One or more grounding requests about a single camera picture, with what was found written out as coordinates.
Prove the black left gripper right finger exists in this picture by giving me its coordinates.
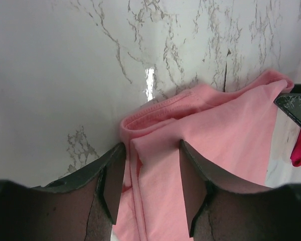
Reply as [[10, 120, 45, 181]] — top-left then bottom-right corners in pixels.
[[179, 140, 301, 240]]

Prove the pink t-shirt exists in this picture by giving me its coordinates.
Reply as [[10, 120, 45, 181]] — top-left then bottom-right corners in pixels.
[[113, 70, 294, 240]]

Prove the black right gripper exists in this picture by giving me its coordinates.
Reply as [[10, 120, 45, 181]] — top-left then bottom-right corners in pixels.
[[274, 84, 301, 128]]

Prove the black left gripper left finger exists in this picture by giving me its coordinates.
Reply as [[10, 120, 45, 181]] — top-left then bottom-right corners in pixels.
[[0, 143, 126, 240]]

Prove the folded magenta t-shirt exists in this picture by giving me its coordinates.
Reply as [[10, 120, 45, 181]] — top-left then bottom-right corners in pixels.
[[290, 129, 301, 167]]

